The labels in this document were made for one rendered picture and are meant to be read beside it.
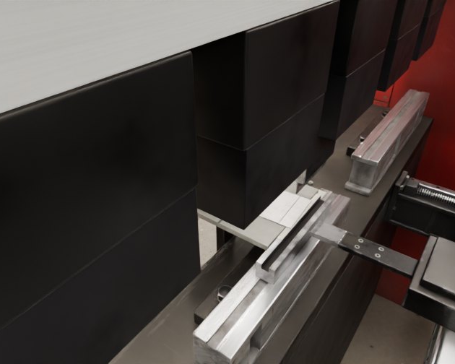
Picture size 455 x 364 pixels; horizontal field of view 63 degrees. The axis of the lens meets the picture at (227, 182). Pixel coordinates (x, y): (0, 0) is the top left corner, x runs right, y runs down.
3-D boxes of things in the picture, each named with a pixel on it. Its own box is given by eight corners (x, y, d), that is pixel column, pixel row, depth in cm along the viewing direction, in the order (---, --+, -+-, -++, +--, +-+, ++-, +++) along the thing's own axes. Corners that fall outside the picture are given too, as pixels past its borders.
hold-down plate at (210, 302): (284, 222, 79) (286, 210, 77) (308, 232, 76) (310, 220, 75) (193, 322, 59) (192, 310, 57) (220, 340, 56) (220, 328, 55)
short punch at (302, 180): (319, 162, 60) (328, 106, 54) (331, 165, 59) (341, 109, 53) (289, 191, 53) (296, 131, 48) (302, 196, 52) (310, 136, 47)
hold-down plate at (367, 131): (380, 117, 122) (381, 109, 120) (396, 121, 119) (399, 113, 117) (345, 155, 102) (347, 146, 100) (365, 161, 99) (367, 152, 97)
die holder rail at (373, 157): (401, 116, 122) (409, 88, 117) (420, 120, 120) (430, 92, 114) (344, 188, 89) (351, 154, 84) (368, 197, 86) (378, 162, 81)
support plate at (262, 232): (205, 151, 81) (205, 146, 80) (318, 193, 68) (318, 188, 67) (144, 191, 69) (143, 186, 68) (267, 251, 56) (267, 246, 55)
